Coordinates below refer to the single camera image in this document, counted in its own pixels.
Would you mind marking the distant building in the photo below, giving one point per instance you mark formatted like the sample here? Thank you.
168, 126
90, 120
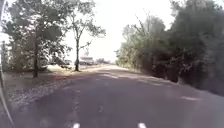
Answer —
86, 60

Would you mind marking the large leafy tree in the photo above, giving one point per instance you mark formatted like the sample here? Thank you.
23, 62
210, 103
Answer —
35, 60

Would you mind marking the wood of trees and bushes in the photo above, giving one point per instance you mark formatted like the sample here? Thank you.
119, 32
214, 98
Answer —
186, 46

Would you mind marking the dirt verge with dry grass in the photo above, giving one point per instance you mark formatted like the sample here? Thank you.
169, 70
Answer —
30, 85

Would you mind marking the grey asphalt road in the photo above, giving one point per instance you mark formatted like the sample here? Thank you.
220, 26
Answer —
126, 103

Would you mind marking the tall tree with forked branches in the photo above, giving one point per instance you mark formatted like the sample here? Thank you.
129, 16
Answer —
77, 56

